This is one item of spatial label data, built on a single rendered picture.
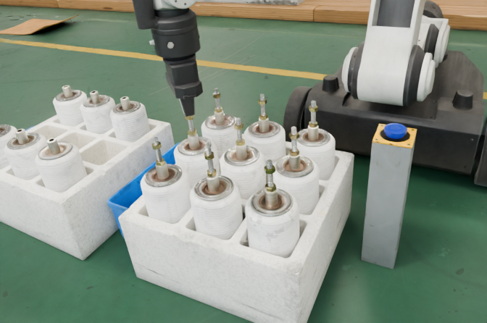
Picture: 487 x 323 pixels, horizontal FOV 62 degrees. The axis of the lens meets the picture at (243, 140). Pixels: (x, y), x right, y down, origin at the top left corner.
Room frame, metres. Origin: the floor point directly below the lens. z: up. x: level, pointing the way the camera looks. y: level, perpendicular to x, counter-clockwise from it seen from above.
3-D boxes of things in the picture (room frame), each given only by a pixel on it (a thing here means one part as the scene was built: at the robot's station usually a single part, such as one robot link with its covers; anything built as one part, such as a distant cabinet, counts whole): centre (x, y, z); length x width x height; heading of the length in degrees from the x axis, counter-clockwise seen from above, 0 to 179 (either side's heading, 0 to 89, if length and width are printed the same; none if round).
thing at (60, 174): (0.82, 0.43, 0.16); 0.10 x 0.10 x 0.18
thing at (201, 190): (0.62, 0.06, 0.25); 0.08 x 0.08 x 0.01
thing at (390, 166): (0.65, -0.28, 0.16); 0.07 x 0.07 x 0.31; 61
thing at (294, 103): (1.15, -0.19, 0.10); 0.20 x 0.05 x 0.20; 149
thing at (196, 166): (0.78, 0.11, 0.16); 0.10 x 0.10 x 0.18
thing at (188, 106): (0.77, 0.11, 0.36); 0.03 x 0.02 x 0.06; 108
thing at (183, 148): (0.78, 0.11, 0.25); 0.08 x 0.08 x 0.01
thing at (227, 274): (0.72, 0.01, 0.09); 0.39 x 0.39 x 0.18; 61
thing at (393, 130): (0.65, -0.28, 0.32); 0.04 x 0.04 x 0.02
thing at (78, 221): (0.98, 0.47, 0.09); 0.39 x 0.39 x 0.18; 58
